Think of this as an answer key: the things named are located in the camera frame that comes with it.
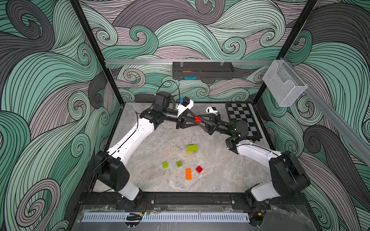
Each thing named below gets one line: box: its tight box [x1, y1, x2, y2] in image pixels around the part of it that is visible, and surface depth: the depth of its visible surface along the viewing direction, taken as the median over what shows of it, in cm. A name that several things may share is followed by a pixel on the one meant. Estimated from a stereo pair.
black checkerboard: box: [224, 102, 264, 142], surface depth 109 cm
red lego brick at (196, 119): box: [194, 115, 202, 124], surface depth 65 cm
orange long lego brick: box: [185, 168, 193, 181], surface depth 84 cm
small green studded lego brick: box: [161, 161, 170, 169], surface depth 87 cm
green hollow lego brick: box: [176, 160, 184, 169], surface depth 87 cm
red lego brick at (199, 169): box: [195, 165, 204, 175], surface depth 85 cm
